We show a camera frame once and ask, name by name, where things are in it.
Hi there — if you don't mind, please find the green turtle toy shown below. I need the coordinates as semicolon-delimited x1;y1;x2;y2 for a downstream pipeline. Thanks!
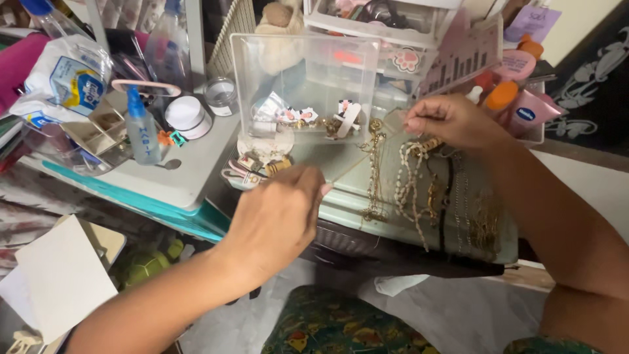
117;239;185;292

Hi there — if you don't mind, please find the large clear spray bottle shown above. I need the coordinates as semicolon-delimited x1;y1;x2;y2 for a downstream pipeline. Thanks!
144;0;193;93

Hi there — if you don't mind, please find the pink framed hand mirror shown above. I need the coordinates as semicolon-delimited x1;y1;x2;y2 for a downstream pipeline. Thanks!
111;79;182;98

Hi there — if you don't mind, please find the white plastic cotton bag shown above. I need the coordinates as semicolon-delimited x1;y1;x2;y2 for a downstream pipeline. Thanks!
9;33;115;129

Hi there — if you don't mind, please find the purple card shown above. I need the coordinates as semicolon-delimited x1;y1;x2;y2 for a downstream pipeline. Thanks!
503;4;563;45

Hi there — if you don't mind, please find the beige hair clip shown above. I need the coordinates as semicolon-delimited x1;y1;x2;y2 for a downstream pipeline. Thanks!
4;328;46;354

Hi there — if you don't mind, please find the bottle with orange cap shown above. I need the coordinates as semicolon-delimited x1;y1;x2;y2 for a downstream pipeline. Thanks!
483;81;520;113

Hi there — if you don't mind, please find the clear jar with silver lid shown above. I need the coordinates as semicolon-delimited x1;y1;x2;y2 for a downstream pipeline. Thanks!
203;77;240;118

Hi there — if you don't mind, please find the white plastic drawer organizer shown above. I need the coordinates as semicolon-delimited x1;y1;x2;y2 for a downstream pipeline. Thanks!
303;0;464;51

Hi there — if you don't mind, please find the teal tray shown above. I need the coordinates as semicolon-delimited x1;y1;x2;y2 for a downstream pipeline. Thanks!
41;159;233;245

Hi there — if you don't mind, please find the small orange bottle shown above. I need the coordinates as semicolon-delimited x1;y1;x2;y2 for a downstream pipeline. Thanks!
516;33;545;61

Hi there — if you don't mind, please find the pink printed card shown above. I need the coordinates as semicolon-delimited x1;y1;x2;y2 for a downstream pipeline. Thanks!
417;14;505;100

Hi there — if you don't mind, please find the beige plush toy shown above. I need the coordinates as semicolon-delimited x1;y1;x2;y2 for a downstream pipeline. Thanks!
255;0;306;75

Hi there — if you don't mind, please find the white woven basket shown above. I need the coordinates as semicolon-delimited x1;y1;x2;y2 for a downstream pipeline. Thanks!
206;0;257;80

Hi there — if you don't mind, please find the bundle of fine gold chains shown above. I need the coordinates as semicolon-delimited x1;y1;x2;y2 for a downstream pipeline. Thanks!
471;189;504;259

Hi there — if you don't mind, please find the pink strap keychain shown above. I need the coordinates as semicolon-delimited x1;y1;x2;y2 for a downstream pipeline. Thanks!
220;166;268;188

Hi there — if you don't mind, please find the thin gold chain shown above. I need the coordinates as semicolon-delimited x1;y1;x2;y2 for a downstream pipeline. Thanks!
327;120;411;188

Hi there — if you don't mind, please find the gold hair claw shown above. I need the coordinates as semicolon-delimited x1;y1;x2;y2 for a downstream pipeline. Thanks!
264;156;294;178

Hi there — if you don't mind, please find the light wooden board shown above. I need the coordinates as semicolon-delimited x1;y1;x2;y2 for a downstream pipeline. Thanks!
53;214;127;272

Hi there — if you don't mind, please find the silver chain necklace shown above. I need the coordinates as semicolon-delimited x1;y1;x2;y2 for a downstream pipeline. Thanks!
451;151;473;254

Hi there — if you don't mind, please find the white shell necklace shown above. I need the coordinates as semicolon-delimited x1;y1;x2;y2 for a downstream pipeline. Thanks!
393;138;443;252

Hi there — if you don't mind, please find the person's left hand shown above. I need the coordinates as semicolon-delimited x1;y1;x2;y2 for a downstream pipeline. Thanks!
222;165;334;286

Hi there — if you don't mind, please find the white round jar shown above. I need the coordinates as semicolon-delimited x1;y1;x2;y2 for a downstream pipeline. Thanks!
164;95;213;141

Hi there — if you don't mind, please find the gold chain necklace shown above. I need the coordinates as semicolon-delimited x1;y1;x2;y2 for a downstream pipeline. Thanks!
358;118;390;223

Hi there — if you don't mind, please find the clear plastic storage box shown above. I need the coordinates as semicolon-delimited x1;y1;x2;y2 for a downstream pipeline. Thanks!
230;33;382;146

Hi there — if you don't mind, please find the pink cloth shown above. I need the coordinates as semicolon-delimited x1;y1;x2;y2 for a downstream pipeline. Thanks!
0;31;51;115

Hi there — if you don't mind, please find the orange and teal clip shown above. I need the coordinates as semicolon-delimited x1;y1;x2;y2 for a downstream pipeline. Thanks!
156;129;188;148

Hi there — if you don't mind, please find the white paper sheet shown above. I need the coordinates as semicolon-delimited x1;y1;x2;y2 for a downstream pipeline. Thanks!
0;214;120;346

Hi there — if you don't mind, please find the clear bottle with blue cap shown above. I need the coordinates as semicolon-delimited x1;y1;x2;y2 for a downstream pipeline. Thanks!
19;0;95;41

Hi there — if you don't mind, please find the person's green patterned clothing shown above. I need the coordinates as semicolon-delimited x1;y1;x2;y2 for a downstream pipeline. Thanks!
260;284;605;354

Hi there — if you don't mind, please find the pink lotion tube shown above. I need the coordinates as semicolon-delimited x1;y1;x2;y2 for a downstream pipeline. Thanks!
505;89;562;139

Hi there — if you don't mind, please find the round white trinket dish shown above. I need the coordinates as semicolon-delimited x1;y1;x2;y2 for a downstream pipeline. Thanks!
237;126;296;164

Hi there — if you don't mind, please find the clear compartment organizer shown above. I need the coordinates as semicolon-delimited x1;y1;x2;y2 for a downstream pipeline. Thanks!
22;97;134;177

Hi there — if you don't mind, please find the pink round jar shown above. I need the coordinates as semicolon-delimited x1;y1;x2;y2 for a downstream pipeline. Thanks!
493;49;537;82

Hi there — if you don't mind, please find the person's right hand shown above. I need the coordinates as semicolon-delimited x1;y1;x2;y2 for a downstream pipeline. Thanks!
403;93;513;154

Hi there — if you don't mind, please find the small blue spray bottle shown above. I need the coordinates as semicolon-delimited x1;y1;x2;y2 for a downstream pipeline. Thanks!
125;85;162;166

